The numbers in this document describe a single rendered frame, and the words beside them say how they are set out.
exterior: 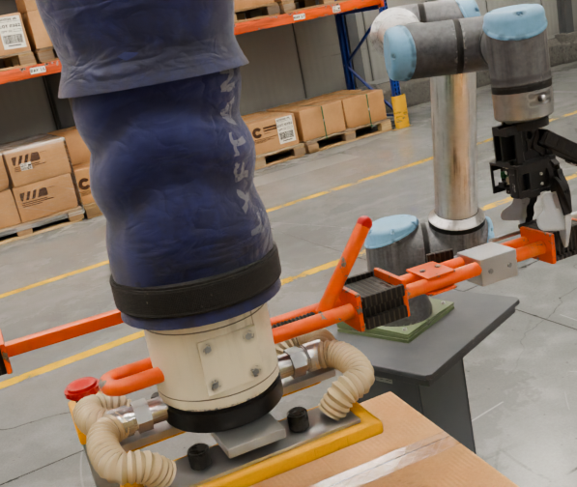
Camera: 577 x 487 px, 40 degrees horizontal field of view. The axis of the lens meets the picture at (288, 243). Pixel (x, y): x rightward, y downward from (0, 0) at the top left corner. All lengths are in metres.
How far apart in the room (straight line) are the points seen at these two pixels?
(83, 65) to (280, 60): 9.65
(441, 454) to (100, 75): 0.77
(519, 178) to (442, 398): 1.14
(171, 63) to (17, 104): 8.60
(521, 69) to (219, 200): 0.53
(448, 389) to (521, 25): 1.32
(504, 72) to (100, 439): 0.78
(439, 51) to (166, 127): 0.57
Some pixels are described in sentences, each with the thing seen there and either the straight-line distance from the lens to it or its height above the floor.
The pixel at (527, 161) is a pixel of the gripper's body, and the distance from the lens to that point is 1.28.
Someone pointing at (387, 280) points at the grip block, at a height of 1.24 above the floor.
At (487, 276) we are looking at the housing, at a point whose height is 1.20.
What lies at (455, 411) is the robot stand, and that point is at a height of 0.47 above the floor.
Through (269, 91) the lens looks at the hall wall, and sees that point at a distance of 10.47.
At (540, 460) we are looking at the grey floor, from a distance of 2.98.
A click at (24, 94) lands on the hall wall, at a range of 9.50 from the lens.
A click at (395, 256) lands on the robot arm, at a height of 0.97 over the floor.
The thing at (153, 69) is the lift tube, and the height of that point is 1.62.
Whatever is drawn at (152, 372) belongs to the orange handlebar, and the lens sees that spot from 1.05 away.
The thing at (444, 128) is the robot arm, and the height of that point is 1.30.
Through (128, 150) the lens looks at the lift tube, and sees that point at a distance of 0.93.
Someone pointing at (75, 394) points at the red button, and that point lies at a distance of 1.58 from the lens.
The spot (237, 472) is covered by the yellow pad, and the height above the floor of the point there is 1.12.
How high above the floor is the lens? 1.65
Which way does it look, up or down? 16 degrees down
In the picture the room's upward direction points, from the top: 11 degrees counter-clockwise
